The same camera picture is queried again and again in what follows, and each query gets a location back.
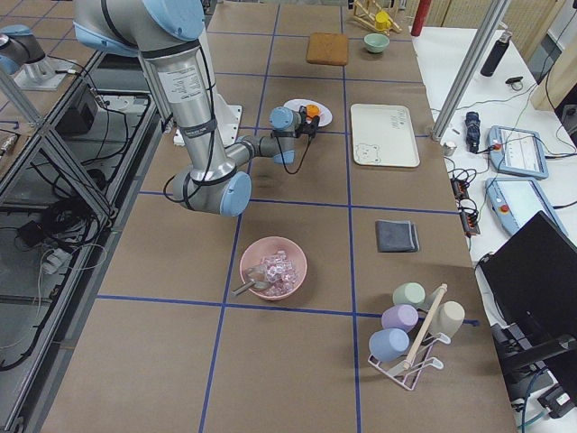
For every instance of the black water bottle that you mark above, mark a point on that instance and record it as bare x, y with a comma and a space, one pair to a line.
496, 54

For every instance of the green cup on rack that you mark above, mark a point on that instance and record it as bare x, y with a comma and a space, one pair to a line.
409, 293

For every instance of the beige cup on rack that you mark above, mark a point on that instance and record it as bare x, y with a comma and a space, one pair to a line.
448, 319

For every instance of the aluminium frame post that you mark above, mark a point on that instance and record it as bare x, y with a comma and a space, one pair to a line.
481, 40

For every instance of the white plate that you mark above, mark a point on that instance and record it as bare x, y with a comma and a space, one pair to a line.
326, 115

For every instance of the yellow cup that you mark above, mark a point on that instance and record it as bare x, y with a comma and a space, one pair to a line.
382, 21

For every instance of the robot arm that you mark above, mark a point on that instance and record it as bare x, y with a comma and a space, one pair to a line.
165, 37
19, 47

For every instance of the far teach pendant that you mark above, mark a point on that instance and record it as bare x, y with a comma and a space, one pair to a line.
517, 152

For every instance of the white wire cup rack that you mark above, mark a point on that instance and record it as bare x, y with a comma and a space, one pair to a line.
406, 369

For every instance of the metal ice scoop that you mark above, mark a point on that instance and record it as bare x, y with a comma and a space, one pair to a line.
256, 279

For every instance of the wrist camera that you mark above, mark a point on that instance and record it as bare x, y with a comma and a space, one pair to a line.
301, 110

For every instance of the black power strip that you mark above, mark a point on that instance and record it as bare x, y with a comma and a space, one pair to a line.
467, 208

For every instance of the wooden cutting board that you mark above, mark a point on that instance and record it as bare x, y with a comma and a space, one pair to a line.
328, 49

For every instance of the orange fruit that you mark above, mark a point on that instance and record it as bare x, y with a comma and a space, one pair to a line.
312, 111

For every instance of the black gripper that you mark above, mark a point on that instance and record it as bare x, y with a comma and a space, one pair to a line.
308, 122

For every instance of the cream bear tray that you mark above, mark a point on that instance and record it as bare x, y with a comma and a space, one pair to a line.
383, 136

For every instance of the blue cup on rack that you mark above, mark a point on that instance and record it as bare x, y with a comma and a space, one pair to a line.
388, 344

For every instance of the grey folded cloth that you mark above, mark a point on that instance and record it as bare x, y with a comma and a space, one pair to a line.
396, 236

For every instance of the green bowl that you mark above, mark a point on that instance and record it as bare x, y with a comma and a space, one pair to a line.
376, 43

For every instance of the folded dark umbrella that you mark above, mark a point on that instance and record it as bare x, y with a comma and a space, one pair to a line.
473, 131

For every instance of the black monitor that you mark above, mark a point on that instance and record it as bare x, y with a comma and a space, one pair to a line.
533, 279

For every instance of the wooden cup rack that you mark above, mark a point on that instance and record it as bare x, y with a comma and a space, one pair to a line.
365, 10

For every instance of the pink bowl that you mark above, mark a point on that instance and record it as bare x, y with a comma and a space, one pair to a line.
281, 261

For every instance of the near teach pendant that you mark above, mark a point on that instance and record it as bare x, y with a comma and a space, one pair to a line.
516, 201

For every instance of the purple cup on rack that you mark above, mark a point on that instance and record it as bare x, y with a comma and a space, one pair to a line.
402, 316

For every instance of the teach pendant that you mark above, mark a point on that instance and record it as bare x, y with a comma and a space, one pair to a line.
517, 152
516, 201

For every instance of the red bottle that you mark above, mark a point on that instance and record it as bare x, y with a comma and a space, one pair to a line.
421, 14

